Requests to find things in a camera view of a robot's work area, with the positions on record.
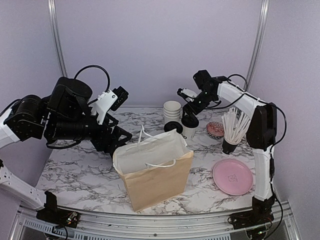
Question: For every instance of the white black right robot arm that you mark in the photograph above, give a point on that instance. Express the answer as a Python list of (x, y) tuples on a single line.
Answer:
[(260, 136)]

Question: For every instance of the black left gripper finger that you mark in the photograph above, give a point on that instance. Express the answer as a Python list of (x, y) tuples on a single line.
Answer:
[(116, 143), (119, 133)]

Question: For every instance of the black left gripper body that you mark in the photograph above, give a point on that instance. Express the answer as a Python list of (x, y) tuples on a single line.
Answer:
[(67, 129)]

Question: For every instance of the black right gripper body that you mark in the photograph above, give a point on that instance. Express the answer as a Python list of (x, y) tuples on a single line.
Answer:
[(205, 99)]

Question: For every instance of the black cup holding straws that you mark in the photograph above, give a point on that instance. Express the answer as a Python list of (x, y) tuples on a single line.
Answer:
[(228, 148)]

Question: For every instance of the bundle of white wrapped straws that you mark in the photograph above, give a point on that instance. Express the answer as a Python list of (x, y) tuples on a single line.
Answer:
[(234, 126)]

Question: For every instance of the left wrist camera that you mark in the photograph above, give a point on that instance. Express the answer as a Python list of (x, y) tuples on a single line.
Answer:
[(108, 100)]

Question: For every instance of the white paper coffee cup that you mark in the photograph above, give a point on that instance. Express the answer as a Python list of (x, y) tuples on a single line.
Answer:
[(188, 132)]

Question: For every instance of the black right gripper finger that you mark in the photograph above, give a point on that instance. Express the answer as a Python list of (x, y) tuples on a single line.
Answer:
[(185, 111), (191, 118)]

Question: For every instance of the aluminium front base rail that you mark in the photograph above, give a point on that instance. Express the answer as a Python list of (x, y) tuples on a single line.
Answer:
[(94, 225)]

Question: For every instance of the black coffee cup lid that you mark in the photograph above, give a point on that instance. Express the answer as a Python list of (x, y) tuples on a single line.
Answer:
[(183, 122)]

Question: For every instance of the left aluminium frame post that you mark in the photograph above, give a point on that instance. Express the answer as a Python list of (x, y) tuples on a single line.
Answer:
[(56, 37)]

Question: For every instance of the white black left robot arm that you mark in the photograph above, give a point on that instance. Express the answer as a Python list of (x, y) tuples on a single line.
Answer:
[(23, 119)]

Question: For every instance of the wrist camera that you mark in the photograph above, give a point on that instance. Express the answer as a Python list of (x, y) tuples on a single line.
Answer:
[(108, 100), (187, 94)]

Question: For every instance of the brown paper takeout bag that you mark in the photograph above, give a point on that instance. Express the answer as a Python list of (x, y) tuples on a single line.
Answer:
[(154, 169)]

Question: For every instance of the aluminium frame post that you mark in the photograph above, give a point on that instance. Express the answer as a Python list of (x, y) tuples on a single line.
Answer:
[(56, 37), (260, 33)]

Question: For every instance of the pink plastic plate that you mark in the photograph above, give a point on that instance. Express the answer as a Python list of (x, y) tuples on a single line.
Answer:
[(232, 177)]

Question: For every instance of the right aluminium frame post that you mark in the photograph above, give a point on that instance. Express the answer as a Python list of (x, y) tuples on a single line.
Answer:
[(260, 33)]

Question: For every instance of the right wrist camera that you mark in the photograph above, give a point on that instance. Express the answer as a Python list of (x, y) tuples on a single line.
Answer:
[(187, 94)]

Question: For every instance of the stack of white paper cups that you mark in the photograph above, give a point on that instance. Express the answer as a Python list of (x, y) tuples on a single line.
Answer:
[(171, 111)]

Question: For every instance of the patterned red blue bowl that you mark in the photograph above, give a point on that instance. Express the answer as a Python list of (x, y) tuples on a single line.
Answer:
[(215, 130)]

